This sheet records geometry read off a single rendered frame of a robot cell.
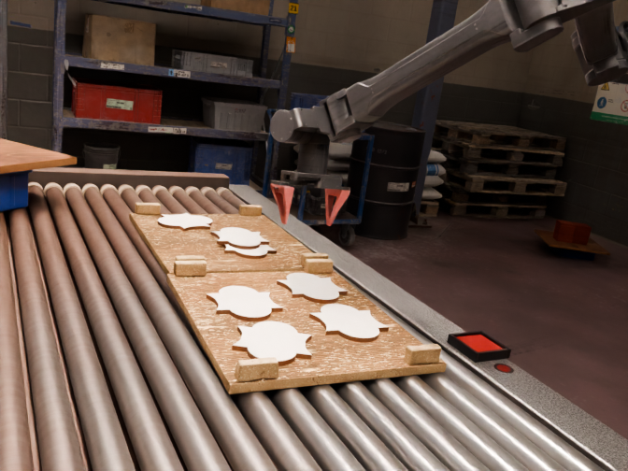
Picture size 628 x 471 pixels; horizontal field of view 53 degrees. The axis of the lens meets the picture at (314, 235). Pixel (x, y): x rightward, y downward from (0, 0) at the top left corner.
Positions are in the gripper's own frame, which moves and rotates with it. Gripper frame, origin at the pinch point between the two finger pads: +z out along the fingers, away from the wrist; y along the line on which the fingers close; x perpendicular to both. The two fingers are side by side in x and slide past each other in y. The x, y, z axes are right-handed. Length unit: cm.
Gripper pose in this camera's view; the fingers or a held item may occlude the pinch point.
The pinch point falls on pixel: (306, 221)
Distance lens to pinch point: 122.4
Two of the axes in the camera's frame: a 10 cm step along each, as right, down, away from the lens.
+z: -0.9, 9.9, 1.3
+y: 8.9, 0.2, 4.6
